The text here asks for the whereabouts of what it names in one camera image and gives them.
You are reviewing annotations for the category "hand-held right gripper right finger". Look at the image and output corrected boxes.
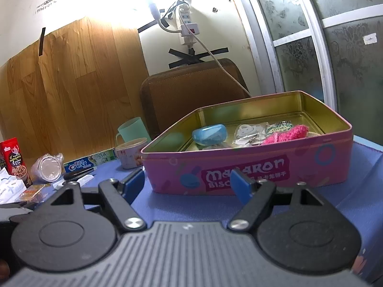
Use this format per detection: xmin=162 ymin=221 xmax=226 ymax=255
xmin=229 ymin=169 xmax=325 ymax=231

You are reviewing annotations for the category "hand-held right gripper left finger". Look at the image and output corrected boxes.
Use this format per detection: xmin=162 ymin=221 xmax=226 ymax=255
xmin=49 ymin=167 xmax=146 ymax=231

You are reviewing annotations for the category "pink biscuit tin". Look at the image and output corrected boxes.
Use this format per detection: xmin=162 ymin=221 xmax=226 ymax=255
xmin=141 ymin=90 xmax=354 ymax=196

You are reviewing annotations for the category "pink knitted scrunchie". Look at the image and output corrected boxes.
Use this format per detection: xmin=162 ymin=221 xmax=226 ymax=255
xmin=262 ymin=125 xmax=309 ymax=145

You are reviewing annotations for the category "small snack packet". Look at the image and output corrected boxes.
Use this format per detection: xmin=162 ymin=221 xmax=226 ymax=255
xmin=14 ymin=184 xmax=48 ymax=205

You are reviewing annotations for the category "round snack can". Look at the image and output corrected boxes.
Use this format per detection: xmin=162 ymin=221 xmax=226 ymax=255
xmin=115 ymin=138 xmax=148 ymax=170

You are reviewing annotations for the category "toothpaste box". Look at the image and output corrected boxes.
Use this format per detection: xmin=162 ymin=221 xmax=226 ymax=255
xmin=63 ymin=149 xmax=118 ymax=174

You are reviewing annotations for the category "red snack box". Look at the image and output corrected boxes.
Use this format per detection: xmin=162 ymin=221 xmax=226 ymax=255
xmin=0 ymin=138 xmax=29 ymax=186

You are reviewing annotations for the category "plastic cup in bag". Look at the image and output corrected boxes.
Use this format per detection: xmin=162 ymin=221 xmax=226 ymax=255
xmin=30 ymin=152 xmax=64 ymax=183

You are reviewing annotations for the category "blue printed tablecloth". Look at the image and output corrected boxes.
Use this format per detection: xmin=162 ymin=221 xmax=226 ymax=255
xmin=27 ymin=139 xmax=383 ymax=284

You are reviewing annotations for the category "green plastic cup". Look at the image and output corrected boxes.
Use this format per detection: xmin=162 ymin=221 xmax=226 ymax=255
xmin=115 ymin=117 xmax=148 ymax=150

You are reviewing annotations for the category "white paper strip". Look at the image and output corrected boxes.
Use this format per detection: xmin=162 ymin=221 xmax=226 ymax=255
xmin=52 ymin=175 xmax=95 ymax=189

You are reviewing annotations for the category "blue oval case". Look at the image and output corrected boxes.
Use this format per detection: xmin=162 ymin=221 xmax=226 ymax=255
xmin=192 ymin=124 xmax=227 ymax=146

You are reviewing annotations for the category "green packet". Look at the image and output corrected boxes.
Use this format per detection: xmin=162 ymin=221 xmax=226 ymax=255
xmin=266 ymin=120 xmax=292 ymax=133

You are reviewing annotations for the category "brown chair back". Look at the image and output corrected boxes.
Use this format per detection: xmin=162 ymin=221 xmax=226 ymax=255
xmin=140 ymin=58 xmax=252 ymax=139

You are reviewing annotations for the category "wood-grain panel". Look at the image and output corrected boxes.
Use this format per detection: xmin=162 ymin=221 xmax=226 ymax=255
xmin=0 ymin=16 xmax=150 ymax=168

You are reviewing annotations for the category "black tape cross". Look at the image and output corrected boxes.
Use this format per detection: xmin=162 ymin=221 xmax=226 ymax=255
xmin=168 ymin=46 xmax=229 ymax=69

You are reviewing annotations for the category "frosted glass door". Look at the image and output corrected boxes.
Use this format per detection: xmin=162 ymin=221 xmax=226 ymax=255
xmin=239 ymin=0 xmax=383 ymax=144

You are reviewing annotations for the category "black tape strip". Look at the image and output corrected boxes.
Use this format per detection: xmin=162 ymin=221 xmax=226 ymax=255
xmin=38 ymin=27 xmax=47 ymax=57

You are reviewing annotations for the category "white power strip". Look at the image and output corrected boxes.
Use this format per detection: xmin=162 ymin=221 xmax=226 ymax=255
xmin=178 ymin=1 xmax=200 ymax=47

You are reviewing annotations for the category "white keychain packet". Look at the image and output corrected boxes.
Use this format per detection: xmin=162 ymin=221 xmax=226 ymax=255
xmin=233 ymin=122 xmax=268 ymax=146

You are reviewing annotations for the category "white power cable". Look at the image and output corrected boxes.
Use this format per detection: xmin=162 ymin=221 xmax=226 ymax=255
xmin=180 ymin=4 xmax=250 ymax=96

